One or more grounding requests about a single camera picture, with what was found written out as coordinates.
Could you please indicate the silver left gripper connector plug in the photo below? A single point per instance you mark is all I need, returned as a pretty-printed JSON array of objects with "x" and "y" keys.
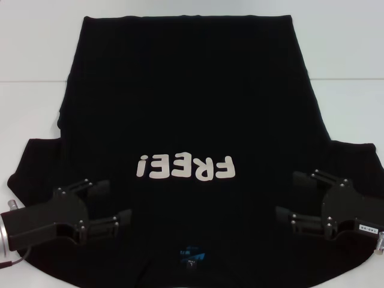
[{"x": 12, "y": 205}]

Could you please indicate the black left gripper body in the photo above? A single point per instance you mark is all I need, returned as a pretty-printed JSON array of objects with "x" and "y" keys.
[{"x": 36, "y": 219}]

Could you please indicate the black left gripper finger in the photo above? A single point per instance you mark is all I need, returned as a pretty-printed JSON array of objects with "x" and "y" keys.
[
  {"x": 99, "y": 187},
  {"x": 102, "y": 229}
]

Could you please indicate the black shirt with FREE print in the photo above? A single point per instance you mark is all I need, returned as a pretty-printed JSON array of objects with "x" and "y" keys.
[{"x": 192, "y": 105}]

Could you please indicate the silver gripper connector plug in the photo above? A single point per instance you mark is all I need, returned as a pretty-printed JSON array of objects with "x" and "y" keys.
[
  {"x": 12, "y": 205},
  {"x": 380, "y": 244}
]

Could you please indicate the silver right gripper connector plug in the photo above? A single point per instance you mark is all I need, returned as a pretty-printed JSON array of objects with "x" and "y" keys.
[{"x": 380, "y": 244}]

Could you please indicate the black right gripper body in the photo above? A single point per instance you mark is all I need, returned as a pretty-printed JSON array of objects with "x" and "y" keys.
[{"x": 342, "y": 207}]

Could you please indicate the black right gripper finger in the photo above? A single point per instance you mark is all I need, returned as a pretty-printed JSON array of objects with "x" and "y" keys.
[
  {"x": 306, "y": 225},
  {"x": 303, "y": 180}
]

